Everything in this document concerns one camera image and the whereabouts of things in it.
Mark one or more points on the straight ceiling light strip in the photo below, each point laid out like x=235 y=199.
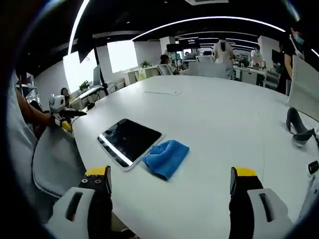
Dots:
x=77 y=25

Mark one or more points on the white desk partition panel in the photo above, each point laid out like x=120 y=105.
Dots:
x=302 y=87

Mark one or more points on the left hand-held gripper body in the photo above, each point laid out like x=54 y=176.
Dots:
x=57 y=103

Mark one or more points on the black tablet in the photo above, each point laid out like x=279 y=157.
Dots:
x=134 y=139

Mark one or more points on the green potted plant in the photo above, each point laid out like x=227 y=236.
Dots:
x=145 y=64
x=84 y=85

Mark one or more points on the dark wall screen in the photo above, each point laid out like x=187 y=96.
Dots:
x=192 y=41

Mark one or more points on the person's grey shirt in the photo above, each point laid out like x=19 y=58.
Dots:
x=20 y=149

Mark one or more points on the grey headset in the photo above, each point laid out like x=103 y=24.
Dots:
x=295 y=122

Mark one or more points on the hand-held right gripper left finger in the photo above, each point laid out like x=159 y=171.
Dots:
x=74 y=211

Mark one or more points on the small black device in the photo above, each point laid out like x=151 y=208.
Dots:
x=313 y=167

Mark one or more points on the black lighting panel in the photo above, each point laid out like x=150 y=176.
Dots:
x=84 y=49

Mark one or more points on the blue cleaning cloth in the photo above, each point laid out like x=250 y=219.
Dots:
x=167 y=159

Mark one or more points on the grey mesh office chair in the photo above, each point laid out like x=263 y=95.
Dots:
x=57 y=159

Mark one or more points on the curved ceiling light strip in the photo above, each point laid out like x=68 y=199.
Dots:
x=211 y=18

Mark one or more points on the black tripod stand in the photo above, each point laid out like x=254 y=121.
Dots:
x=101 y=74

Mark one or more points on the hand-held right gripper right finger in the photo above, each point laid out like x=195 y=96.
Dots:
x=259 y=211

